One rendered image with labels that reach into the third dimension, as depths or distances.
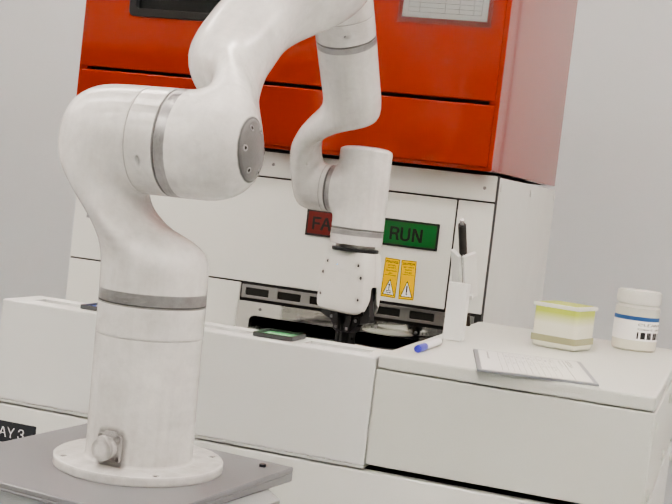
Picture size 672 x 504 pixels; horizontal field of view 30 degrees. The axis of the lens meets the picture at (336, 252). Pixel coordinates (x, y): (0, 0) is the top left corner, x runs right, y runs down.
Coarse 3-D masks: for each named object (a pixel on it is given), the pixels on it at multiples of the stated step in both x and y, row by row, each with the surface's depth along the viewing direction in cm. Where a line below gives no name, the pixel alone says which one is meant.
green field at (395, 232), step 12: (384, 228) 223; (396, 228) 222; (408, 228) 222; (420, 228) 221; (432, 228) 220; (384, 240) 223; (396, 240) 222; (408, 240) 222; (420, 240) 221; (432, 240) 220
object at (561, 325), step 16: (544, 304) 189; (560, 304) 188; (576, 304) 191; (544, 320) 189; (560, 320) 187; (576, 320) 186; (592, 320) 191; (544, 336) 189; (560, 336) 187; (576, 336) 186
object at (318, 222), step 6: (312, 216) 227; (318, 216) 227; (324, 216) 227; (330, 216) 226; (312, 222) 227; (318, 222) 227; (324, 222) 227; (330, 222) 226; (312, 228) 227; (318, 228) 227; (324, 228) 227; (330, 228) 226; (324, 234) 227
